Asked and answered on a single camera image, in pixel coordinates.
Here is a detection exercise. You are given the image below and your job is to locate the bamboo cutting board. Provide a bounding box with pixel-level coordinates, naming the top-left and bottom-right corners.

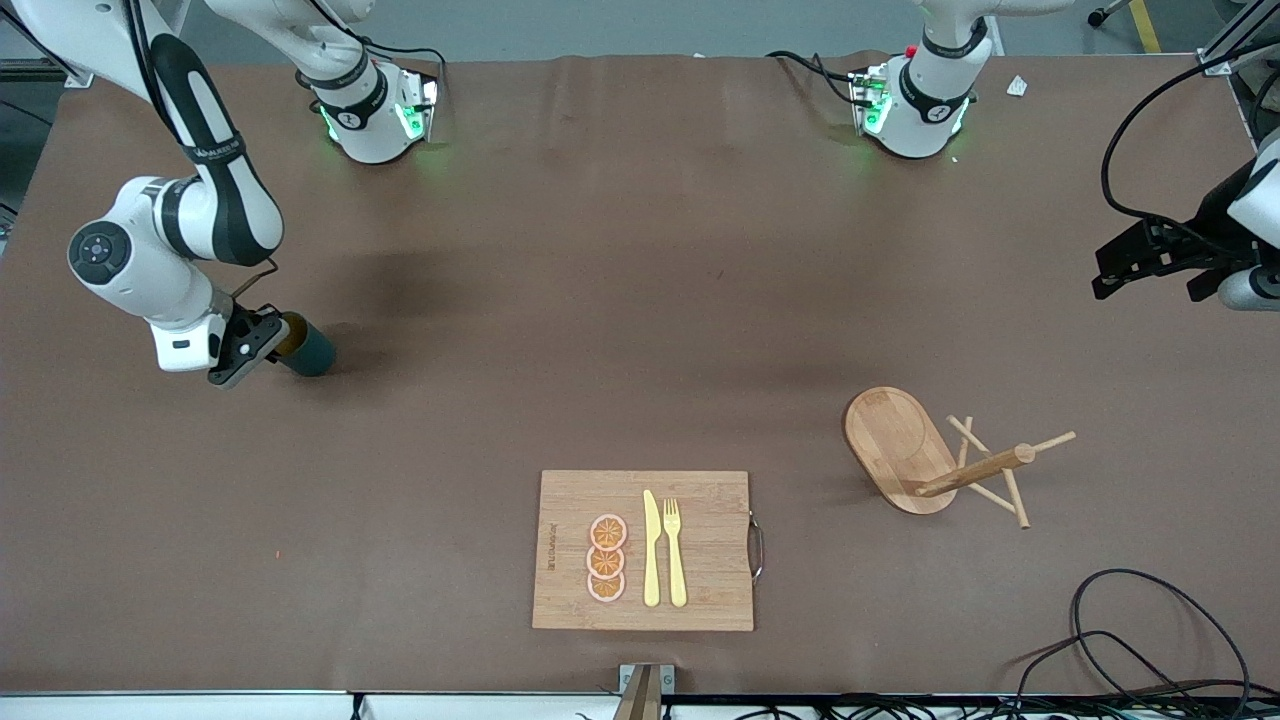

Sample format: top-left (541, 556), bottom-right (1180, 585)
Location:
top-left (531, 469), bottom-right (765, 633)

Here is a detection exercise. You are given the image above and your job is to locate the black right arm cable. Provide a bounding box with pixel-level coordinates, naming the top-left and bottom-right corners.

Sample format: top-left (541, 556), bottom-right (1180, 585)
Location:
top-left (120, 0), bottom-right (281, 301)

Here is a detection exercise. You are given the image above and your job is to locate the black base cable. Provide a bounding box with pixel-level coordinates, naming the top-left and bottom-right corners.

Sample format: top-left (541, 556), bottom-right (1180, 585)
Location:
top-left (765, 48), bottom-right (871, 109)
top-left (355, 38), bottom-right (448, 106)

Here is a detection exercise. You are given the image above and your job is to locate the wooden mug tree stand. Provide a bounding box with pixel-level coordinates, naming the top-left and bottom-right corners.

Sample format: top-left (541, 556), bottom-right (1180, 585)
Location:
top-left (844, 386), bottom-right (1078, 530)

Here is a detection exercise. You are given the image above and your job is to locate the dark teal ribbed cup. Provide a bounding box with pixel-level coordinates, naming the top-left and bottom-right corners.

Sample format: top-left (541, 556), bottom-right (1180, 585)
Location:
top-left (272, 312), bottom-right (337, 378)

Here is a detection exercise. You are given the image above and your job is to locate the table cover sheet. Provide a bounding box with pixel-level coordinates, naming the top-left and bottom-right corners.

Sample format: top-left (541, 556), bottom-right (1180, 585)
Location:
top-left (0, 50), bottom-right (1280, 696)

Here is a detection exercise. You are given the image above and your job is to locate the yellow plastic fork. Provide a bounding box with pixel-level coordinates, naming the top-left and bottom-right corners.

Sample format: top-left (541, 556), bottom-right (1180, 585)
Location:
top-left (663, 498), bottom-right (689, 608)

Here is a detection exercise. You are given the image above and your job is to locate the aluminium frame profile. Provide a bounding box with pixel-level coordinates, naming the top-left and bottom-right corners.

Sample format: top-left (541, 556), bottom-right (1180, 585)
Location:
top-left (1200, 0), bottom-right (1280, 77)
top-left (0, 55), bottom-right (96, 89)

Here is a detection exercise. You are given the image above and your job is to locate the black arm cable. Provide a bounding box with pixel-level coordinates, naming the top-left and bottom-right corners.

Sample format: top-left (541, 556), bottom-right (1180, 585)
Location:
top-left (120, 0), bottom-right (281, 301)
top-left (1100, 45), bottom-right (1280, 236)

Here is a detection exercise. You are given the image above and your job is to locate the black looped cable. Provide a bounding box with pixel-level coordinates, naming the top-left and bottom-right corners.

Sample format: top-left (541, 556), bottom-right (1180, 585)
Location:
top-left (1010, 568), bottom-right (1253, 701)

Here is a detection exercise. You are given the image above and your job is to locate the yellow plastic knife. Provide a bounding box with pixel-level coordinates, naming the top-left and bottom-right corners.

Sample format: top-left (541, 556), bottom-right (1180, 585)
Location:
top-left (642, 489), bottom-right (662, 608)

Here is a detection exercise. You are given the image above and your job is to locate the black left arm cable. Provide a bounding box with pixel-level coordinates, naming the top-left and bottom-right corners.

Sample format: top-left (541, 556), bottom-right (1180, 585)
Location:
top-left (1100, 45), bottom-right (1280, 236)

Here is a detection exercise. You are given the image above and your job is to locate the black cable bundle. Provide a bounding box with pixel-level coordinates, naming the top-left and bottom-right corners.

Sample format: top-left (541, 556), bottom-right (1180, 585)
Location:
top-left (680, 690), bottom-right (1280, 720)

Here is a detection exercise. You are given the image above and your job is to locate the aluminium profile bracket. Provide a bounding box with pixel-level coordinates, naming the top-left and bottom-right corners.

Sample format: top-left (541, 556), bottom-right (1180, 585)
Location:
top-left (612, 662), bottom-right (677, 720)

